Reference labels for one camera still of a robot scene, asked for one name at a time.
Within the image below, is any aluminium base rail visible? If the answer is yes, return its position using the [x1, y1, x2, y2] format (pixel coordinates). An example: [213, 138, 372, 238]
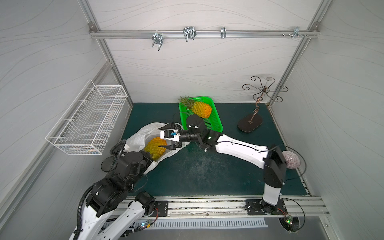
[104, 195, 330, 221]

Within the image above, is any white plastic bag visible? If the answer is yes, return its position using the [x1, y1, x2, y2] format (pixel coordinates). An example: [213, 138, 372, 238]
[125, 123, 190, 174]

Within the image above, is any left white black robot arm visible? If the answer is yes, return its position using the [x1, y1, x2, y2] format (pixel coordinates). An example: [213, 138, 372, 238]
[70, 140, 159, 240]

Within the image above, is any orange pineapple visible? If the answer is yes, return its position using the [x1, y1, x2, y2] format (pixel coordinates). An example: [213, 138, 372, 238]
[179, 97, 212, 119]

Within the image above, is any small metal bracket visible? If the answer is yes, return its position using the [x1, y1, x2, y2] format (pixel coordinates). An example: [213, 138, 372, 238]
[221, 27, 227, 39]

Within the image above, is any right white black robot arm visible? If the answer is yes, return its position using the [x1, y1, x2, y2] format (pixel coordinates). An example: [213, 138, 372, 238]
[159, 115, 287, 215]

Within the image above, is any dark green table mat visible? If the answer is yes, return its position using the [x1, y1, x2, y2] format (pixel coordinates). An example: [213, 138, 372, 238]
[122, 103, 308, 196]

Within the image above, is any left metal clamp hook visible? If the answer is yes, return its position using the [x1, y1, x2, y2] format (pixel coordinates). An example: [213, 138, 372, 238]
[152, 32, 164, 51]

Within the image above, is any white vented strip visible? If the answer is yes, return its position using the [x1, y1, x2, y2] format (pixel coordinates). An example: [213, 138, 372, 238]
[149, 218, 269, 230]

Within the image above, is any green plastic basket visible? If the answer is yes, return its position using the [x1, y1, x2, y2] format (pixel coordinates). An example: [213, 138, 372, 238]
[179, 97, 223, 132]

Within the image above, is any metal loop hook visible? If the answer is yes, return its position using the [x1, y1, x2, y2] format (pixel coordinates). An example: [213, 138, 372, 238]
[183, 27, 197, 42]

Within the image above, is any white wire basket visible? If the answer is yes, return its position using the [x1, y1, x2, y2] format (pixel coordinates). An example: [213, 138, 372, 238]
[45, 80, 128, 156]

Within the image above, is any yellow pineapple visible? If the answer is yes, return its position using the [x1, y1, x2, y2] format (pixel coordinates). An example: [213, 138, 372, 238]
[144, 137, 167, 162]

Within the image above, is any horizontal aluminium rail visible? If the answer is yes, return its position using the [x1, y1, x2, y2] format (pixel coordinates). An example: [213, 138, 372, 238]
[90, 28, 321, 40]

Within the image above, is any bronze ornate hook stand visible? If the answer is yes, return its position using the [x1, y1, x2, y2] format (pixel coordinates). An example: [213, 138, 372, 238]
[237, 76, 289, 133]

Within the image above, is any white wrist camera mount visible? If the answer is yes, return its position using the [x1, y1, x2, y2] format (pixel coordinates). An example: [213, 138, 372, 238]
[160, 130, 181, 142]

